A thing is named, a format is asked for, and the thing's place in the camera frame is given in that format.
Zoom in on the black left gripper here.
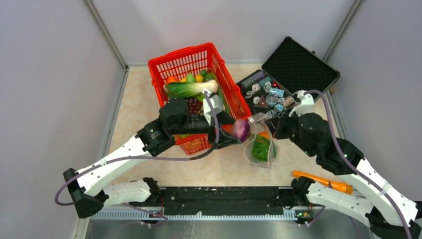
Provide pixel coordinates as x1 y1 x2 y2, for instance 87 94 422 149
172 110 242 149

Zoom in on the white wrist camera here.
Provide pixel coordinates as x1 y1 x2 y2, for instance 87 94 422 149
288 90 315 118
203 95 225 125

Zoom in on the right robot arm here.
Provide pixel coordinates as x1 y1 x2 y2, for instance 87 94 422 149
274 113 422 239

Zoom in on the clear round dealer button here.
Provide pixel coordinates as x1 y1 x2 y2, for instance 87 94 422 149
265 95 278 107

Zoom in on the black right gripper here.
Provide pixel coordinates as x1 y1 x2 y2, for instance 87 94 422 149
264 107 315 156

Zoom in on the red plastic basket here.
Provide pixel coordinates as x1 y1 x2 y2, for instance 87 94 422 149
147 42 253 156

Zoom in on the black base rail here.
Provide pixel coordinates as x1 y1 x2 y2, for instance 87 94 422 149
128 186 325 217

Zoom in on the pink purple onion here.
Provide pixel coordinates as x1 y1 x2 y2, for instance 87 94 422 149
231 119 250 142

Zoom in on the green lettuce head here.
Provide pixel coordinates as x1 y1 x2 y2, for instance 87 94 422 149
251 135 270 162

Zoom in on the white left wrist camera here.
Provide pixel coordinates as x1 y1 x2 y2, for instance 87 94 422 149
203 95 225 125

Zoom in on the red triangle dealer card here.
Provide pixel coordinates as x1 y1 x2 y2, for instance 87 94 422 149
253 96 268 108

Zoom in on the purple grape bunch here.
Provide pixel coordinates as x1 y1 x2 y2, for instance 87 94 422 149
187 97 203 116

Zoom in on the green white bok choy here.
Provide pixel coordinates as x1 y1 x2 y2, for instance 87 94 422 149
165 80 218 98

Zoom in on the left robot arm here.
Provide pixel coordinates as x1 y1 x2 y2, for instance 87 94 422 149
63 95 250 219

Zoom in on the orange handled tool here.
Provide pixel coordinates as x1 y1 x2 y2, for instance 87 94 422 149
292 170 353 195

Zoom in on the clear zip top bag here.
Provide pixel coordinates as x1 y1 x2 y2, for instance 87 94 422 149
244 113 278 169

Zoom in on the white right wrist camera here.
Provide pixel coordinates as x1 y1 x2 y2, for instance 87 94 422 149
288 90 315 118

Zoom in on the black poker chip case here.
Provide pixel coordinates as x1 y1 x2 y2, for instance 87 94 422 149
237 36 340 115

